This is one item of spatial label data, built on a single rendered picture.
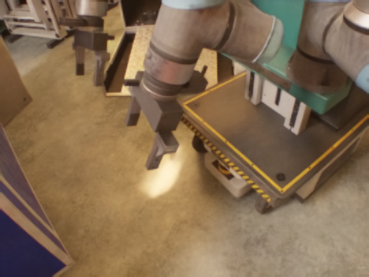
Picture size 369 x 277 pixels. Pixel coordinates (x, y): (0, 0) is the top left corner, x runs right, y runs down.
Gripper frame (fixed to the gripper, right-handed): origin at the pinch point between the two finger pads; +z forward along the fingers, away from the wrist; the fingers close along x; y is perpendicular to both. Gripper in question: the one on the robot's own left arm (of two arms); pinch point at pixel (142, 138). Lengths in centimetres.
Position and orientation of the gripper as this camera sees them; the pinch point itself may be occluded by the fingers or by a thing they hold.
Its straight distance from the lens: 61.5
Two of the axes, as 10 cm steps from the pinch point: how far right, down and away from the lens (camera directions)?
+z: -3.4, 7.0, 6.3
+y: -8.3, 0.9, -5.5
